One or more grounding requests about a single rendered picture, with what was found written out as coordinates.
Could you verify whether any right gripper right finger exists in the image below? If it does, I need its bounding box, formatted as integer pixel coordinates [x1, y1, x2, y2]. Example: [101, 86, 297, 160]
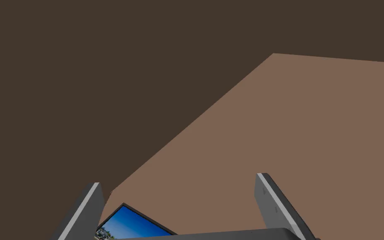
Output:
[254, 172, 317, 240]

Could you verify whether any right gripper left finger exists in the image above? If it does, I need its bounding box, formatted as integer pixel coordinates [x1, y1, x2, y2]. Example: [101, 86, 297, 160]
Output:
[49, 182, 105, 240]

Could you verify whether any black framed blue picture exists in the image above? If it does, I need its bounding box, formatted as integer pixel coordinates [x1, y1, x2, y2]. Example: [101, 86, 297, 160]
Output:
[95, 202, 178, 240]

